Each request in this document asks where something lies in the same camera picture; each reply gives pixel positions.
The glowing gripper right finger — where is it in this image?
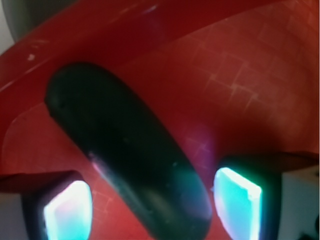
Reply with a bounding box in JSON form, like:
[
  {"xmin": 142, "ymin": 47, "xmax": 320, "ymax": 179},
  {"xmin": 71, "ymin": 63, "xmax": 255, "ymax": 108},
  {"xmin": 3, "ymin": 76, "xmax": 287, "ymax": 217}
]
[{"xmin": 212, "ymin": 152, "xmax": 320, "ymax": 240}]

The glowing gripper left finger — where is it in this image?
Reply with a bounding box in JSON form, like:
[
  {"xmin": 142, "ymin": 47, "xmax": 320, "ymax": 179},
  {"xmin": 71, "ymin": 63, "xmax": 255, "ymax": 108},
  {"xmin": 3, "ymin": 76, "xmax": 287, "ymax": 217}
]
[{"xmin": 0, "ymin": 170, "xmax": 93, "ymax": 240}]

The dark green plastic pickle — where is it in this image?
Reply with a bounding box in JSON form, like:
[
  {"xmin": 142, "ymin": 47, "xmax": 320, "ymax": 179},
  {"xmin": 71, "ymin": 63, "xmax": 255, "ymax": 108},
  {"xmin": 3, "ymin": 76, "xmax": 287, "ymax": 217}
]
[{"xmin": 44, "ymin": 62, "xmax": 212, "ymax": 240}]

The red plastic tray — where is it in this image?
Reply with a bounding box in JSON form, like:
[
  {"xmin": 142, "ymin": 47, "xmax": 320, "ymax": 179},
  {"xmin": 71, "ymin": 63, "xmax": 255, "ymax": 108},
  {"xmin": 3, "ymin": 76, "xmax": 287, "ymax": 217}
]
[{"xmin": 0, "ymin": 0, "xmax": 320, "ymax": 240}]

